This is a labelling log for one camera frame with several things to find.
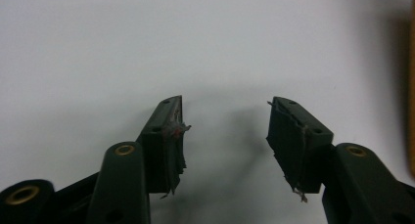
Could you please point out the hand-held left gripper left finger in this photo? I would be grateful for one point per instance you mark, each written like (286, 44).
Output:
(161, 145)

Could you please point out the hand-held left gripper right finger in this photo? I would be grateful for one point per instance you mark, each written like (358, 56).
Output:
(295, 145)

